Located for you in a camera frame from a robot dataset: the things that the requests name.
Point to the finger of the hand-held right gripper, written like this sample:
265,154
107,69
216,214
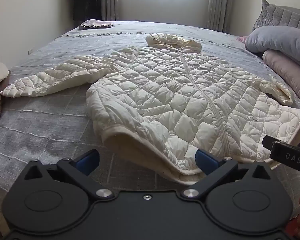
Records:
290,156

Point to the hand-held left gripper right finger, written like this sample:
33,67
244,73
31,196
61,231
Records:
206,162

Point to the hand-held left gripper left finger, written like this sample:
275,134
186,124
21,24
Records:
88,161

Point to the white quilted jacket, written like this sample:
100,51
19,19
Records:
170,92

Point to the dark hanging clothes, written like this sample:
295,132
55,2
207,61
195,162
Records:
86,0

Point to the bed with grey bedspread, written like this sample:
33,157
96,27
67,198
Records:
52,120

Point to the folded pale pink blanket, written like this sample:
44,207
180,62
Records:
290,70

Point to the folded blue-grey blanket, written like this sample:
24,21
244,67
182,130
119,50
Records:
277,40

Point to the dusty pink pillow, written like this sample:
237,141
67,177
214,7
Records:
241,40

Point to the folded grey cloth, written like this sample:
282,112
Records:
96,25

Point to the grey quilted headboard cushion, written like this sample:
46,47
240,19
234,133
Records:
282,17

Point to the grey curtain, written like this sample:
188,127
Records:
220,5
110,0

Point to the white wall socket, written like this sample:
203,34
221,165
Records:
30,51

